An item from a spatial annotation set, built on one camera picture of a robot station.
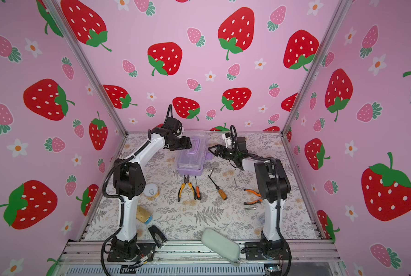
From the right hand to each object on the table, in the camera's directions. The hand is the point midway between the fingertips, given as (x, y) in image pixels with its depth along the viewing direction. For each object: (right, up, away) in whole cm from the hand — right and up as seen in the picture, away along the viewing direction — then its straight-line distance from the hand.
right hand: (211, 150), depth 96 cm
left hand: (-14, +3, +2) cm, 14 cm away
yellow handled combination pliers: (-17, -21, -3) cm, 27 cm away
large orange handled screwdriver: (+5, -23, -6) cm, 24 cm away
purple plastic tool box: (-12, -7, +2) cm, 14 cm away
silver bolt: (+22, -30, -8) cm, 38 cm away
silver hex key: (0, -13, +5) cm, 14 cm away
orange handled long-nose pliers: (+24, -27, -8) cm, 37 cm away
